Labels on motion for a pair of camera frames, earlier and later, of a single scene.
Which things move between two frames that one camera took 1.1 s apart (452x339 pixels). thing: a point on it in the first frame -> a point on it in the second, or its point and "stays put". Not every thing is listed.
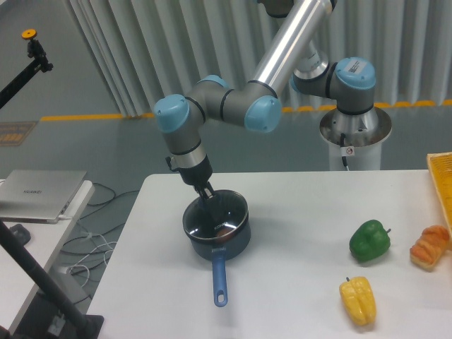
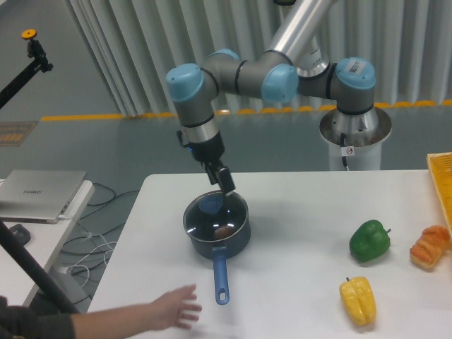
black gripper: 199,174 -> 207,150
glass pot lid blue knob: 218,217 stays put
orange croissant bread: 432,244 stays put
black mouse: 21,233 stays put
